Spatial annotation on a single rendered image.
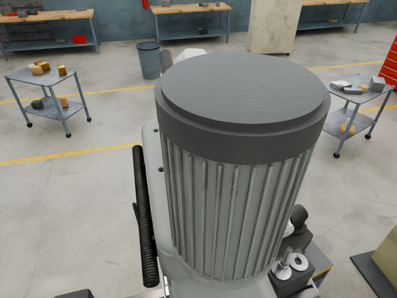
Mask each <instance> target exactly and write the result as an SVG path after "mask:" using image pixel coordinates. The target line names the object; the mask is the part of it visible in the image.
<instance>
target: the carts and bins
mask: <svg viewBox="0 0 397 298"><path fill-rule="evenodd" d="M136 47H137V51H138V56H139V61H140V65H141V70H142V75H143V78H144V79H148V80H153V79H157V78H159V77H160V74H161V64H160V55H159V53H160V47H161V46H160V44H159V43H156V42H143V43H139V44H137V45H136ZM56 66H57V68H54V67H50V65H49V63H48V62H46V61H44V60H40V61H37V62H34V63H33V64H31V65H28V67H26V68H23V69H21V70H19V71H17V72H14V73H12V74H9V75H6V76H4V78H5V79H6V81H7V83H8V85H9V87H10V89H11V91H12V93H13V96H14V98H15V100H16V102H17V104H18V106H19V108H20V111H21V112H22V114H23V116H24V118H25V120H26V122H27V127H29V128H31V127H32V123H31V122H30V121H29V119H28V117H27V115H26V113H29V114H33V115H38V116H42V117H45V118H50V119H54V120H57V121H61V122H62V124H63V127H64V129H65V132H66V137H67V138H70V137H71V133H69V131H68V128H67V125H66V123H65V120H67V119H68V118H69V117H71V116H72V115H74V114H75V113H76V112H78V111H79V110H81V109H82V108H84V110H85V112H86V116H87V122H90V121H91V120H92V119H91V117H90V116H89V112H88V110H87V106H86V103H85V99H84V96H83V92H82V89H81V86H80V83H79V79H78V77H77V72H76V71H71V70H66V68H65V66H64V64H57V65H56ZM72 75H74V78H75V80H76V83H77V87H78V90H79V93H80V97H81V99H82V102H83V103H79V102H74V101H69V100H67V98H66V97H61V98H56V96H55V94H54V91H53V88H52V86H54V85H56V84H58V83H60V82H62V81H63V80H65V79H67V78H69V77H70V76H72ZM10 79H11V80H16V81H19V82H25V83H30V84H33V85H39V86H41V88H42V90H43V93H44V96H45V97H43V98H41V99H39V100H37V101H32V102H31V104H30V105H28V106H27V107H25V108H23V107H22V105H21V102H20V101H19V98H18V96H17V94H16V92H15V90H14V88H13V86H12V83H11V81H10ZM44 87H48V88H49V91H50V93H51V96H48V95H47V92H46V91H45V88H44ZM326 88H327V89H328V91H329V93H332V94H334V95H336V96H338V97H340V98H343V99H345V100H347V101H346V104H345V106H344V107H343V108H340V109H338V110H336V111H334V112H332V113H330V114H328V115H327V117H326V120H325V123H324V126H323V129H322V130H323V131H325V132H327V133H329V134H330V135H332V136H334V137H336V138H338V139H340V140H341V142H340V144H339V147H338V149H337V151H336V153H334V154H333V157H334V158H339V157H340V154H339V152H340V150H341V148H342V146H343V143H344V141H345V140H348V139H349V138H351V137H352V136H354V135H356V134H358V133H360V132H361V131H363V130H365V129H366V128H369V127H370V126H371V128H370V130H369V132H368V134H366V135H365V139H367V140H368V139H370V138H371V133H372V131H373V129H374V127H375V125H376V123H377V122H378V119H379V117H380V115H381V113H382V111H383V109H384V107H385V105H386V103H387V101H388V99H389V97H390V95H391V93H392V91H393V89H394V88H395V86H394V85H392V86H391V85H389V84H386V82H385V79H384V77H377V76H372V78H369V77H367V76H364V75H361V74H360V73H358V74H356V75H353V76H351V77H348V78H346V79H341V80H337V81H333V82H331V83H330V85H328V86H326ZM388 91H389V92H388ZM386 92H388V94H387V96H386V98H385V100H384V102H383V104H382V106H381V108H380V110H379V112H378V114H377V116H376V118H375V119H372V118H369V117H368V116H366V115H363V114H361V113H359V112H358V109H359V107H360V105H362V104H364V103H366V102H368V101H370V100H372V99H374V98H376V97H378V96H380V95H382V94H384V93H386ZM349 102H352V103H354V104H356V107H355V109H354V110H352V109H350V108H348V107H347V106H348V104H349Z"/></svg>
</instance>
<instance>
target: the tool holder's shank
mask: <svg viewBox="0 0 397 298"><path fill-rule="evenodd" d="M292 250H293V249H292V248H291V247H287V249H286V252H285V254H284V257H283V258H282V260H281V261H282V263H283V264H284V265H287V264H288V263H289V258H290V256H291V253H292Z"/></svg>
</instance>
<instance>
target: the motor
mask: <svg viewBox="0 0 397 298"><path fill-rule="evenodd" d="M154 95H155V104H156V110H157V120H158V124H159V132H160V142H161V152H162V162H163V168H164V178H165V188H166V194H167V203H168V214H169V219H170V230H171V242H172V248H173V252H174V255H175V257H176V259H177V261H178V263H179V265H180V266H181V267H182V269H183V270H184V271H185V272H186V273H187V274H188V275H189V276H190V277H192V278H193V279H195V280H196V281H198V282H199V283H201V284H203V285H206V286H209V287H212V288H215V289H221V290H236V289H242V288H245V287H248V286H251V285H253V284H255V283H257V282H258V281H259V280H261V279H262V278H264V277H265V276H266V275H267V273H268V272H269V271H270V269H271V268H272V266H273V264H274V262H275V259H276V256H277V254H278V251H279V247H280V244H281V242H282V239H283V236H284V233H285V230H286V228H287V225H288V222H289V219H290V217H291V214H292V210H293V208H294V205H295V202H296V200H297V197H298V194H299V192H300V188H301V185H302V183H303V180H304V177H305V174H306V172H307V169H308V166H309V163H310V160H311V158H312V155H313V152H314V149H315V146H316V143H317V141H318V138H319V136H320V134H321V131H322V129H323V126H324V123H325V120H326V117H327V114H328V112H329V109H330V105H331V96H330V93H329V91H328V89H327V88H326V87H325V86H324V84H323V83H322V81H321V80H320V79H319V78H318V77H317V76H316V75H315V74H314V73H313V72H311V71H310V70H308V69H306V68H305V67H303V66H300V65H299V64H296V63H294V62H291V61H289V60H285V59H282V58H279V57H274V56H269V55H265V54H258V53H246V52H219V53H209V54H202V55H198V56H194V57H190V58H187V59H184V60H182V61H179V62H178V63H176V64H174V65H172V66H171V67H170V68H169V69H167V70H166V71H165V73H163V74H162V75H161V76H160V78H159V79H158V80H157V82H156V84H155V87H154Z"/></svg>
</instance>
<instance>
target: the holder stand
mask: <svg viewBox="0 0 397 298"><path fill-rule="evenodd" d="M283 257H284V255H283V256H281V257H279V258H277V259H275V262H274V264H273V266H272V268H271V269H270V271H269V272H268V273H267V276H268V278H269V281H270V282H271V284H272V287H273V289H274V292H275V294H276V296H277V298H286V297H288V296H289V295H291V294H293V293H295V292H296V291H299V290H301V289H302V288H304V287H305V286H306V285H307V283H308V282H309V280H310V278H311V276H312V275H313V273H314V271H315V267H314V266H313V265H312V264H311V263H310V261H309V260H308V258H307V257H306V256H305V255H304V254H303V253H302V251H301V250H300V249H299V248H297V249H296V250H293V251H292V253H291V256H290V258H289V263H290V265H289V267H288V270H287V272H286V274H284V275H281V274H279V273H278V272H277V270H276V267H277V265H278V262H279V259H280V258H283Z"/></svg>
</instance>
